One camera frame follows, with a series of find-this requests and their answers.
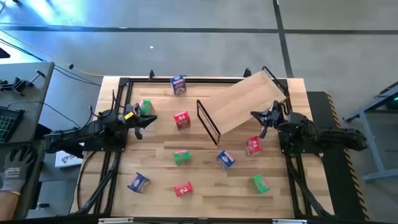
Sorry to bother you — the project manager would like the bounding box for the person's gloved hand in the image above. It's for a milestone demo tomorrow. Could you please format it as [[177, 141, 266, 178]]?
[[0, 146, 37, 195]]

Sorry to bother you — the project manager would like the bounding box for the red Froot Loops cereal box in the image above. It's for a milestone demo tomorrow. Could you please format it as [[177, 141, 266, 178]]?
[[245, 136, 264, 157], [174, 181, 194, 198], [173, 110, 192, 131]]

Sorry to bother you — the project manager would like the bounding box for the grey side desk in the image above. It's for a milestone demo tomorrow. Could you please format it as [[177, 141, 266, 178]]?
[[0, 61, 55, 220]]

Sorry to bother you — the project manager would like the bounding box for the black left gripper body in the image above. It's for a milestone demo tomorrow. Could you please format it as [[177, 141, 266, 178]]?
[[124, 104, 144, 141]]

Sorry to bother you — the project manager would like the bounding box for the black hazard-striped floor mat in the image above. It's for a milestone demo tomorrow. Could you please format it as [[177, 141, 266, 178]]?
[[306, 91, 371, 222]]

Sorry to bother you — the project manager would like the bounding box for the black desk clamp tool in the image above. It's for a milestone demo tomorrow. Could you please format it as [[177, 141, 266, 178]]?
[[0, 69, 47, 96]]

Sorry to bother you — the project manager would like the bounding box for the silver metal bracket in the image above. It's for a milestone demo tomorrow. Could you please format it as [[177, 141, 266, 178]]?
[[272, 218, 308, 224], [98, 217, 134, 224]]

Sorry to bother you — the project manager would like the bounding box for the person's forearm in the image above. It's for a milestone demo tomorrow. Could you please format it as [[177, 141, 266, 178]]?
[[0, 190, 21, 222]]

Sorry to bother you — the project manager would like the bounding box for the black keyboard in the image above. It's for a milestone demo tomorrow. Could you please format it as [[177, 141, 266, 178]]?
[[0, 105, 25, 144]]

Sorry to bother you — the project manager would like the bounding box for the blue Frosted Flakes cereal box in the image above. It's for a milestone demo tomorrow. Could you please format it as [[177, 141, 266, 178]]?
[[127, 172, 151, 194], [170, 74, 188, 96], [216, 150, 236, 170]]

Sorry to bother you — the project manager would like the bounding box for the blue-grey metal cart frame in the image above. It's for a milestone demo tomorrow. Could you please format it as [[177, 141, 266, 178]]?
[[341, 81, 398, 183]]

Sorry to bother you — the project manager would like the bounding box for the black floor cable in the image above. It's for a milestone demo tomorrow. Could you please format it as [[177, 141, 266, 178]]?
[[0, 37, 103, 86]]

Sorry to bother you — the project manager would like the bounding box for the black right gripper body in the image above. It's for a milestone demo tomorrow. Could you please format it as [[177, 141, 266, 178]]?
[[259, 100, 285, 139]]

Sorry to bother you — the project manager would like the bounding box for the yellow floor cable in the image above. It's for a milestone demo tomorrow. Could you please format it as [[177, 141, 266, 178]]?
[[0, 28, 104, 77]]

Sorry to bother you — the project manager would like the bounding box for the green Apple Jacks cereal box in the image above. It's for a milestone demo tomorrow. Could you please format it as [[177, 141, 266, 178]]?
[[139, 99, 156, 116], [249, 174, 271, 195], [173, 149, 192, 166]]

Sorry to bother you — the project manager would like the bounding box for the black aluminium table frame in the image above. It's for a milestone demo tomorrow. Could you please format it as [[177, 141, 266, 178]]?
[[71, 76, 335, 219]]

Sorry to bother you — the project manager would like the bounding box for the white printed box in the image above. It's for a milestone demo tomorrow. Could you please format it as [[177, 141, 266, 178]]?
[[55, 150, 84, 169]]

